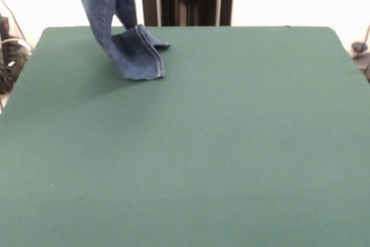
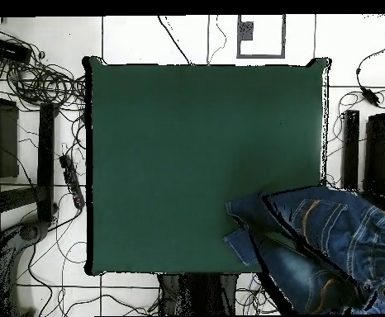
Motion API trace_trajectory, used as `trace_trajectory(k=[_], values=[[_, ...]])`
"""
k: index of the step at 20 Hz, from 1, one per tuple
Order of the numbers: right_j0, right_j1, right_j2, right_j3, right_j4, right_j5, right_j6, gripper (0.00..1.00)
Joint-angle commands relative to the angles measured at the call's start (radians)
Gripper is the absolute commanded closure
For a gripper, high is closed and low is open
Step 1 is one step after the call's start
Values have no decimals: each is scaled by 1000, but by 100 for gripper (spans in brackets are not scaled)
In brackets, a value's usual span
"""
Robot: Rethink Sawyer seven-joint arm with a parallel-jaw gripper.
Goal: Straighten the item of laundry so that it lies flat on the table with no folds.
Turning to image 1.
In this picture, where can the blue denim jeans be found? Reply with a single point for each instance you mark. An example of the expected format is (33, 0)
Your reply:
(130, 56)

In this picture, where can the dark green table cloth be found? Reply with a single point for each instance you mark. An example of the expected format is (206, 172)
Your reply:
(202, 157)

